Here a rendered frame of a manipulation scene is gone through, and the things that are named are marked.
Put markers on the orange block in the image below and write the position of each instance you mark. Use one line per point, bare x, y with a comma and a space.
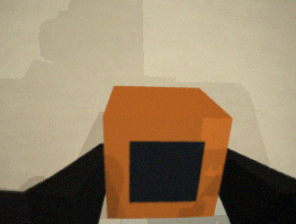
165, 151

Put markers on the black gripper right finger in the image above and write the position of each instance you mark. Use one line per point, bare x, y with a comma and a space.
253, 193

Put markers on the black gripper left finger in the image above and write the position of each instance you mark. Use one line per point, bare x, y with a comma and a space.
74, 195

